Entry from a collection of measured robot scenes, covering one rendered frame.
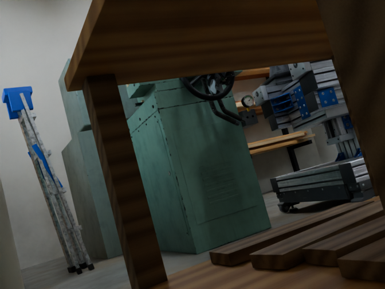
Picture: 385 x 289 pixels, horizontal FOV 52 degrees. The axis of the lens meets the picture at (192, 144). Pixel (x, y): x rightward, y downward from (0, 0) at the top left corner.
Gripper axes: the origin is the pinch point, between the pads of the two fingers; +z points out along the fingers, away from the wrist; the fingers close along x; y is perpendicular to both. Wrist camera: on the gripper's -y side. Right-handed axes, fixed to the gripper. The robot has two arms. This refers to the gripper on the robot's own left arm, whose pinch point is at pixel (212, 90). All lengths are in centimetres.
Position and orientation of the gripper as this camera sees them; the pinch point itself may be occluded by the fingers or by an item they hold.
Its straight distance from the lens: 178.8
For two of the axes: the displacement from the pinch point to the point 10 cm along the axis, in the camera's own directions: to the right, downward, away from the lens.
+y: 4.3, 7.3, -5.4
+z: -2.1, 6.6, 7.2
